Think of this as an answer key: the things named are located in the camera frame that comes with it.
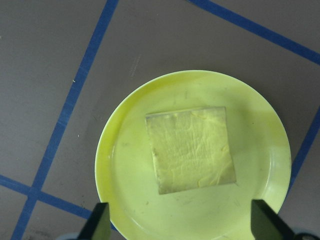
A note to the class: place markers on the yellow round plate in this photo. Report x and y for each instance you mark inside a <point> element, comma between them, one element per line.
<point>125,162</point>

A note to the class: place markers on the yellow foam cube block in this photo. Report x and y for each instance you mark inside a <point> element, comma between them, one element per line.
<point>190,150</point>

